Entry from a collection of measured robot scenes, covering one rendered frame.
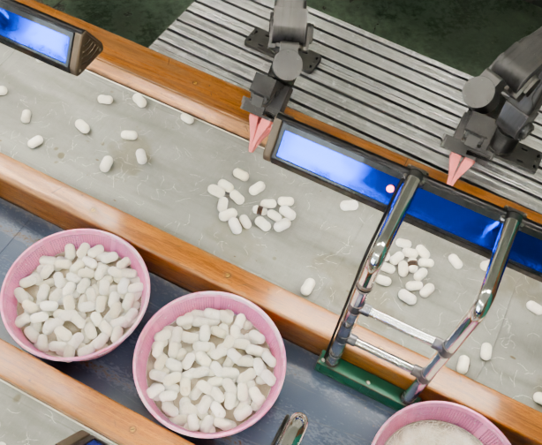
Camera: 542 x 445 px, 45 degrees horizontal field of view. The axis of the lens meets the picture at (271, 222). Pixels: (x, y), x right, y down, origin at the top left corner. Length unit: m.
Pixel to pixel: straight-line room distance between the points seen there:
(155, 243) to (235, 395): 0.33
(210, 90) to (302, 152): 0.55
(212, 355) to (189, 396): 0.08
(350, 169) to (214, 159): 0.49
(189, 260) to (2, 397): 0.40
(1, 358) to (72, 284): 0.18
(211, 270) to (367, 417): 0.40
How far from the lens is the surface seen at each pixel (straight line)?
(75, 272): 1.30
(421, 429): 1.22
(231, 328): 1.21
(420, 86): 1.75
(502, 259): 0.93
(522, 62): 1.31
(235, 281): 1.23
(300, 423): 0.77
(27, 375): 1.20
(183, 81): 1.53
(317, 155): 1.00
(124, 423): 1.14
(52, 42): 1.18
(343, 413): 1.25
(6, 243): 1.44
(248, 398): 1.18
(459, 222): 0.99
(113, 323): 1.23
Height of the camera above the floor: 1.86
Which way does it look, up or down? 57 degrees down
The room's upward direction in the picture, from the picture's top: 8 degrees clockwise
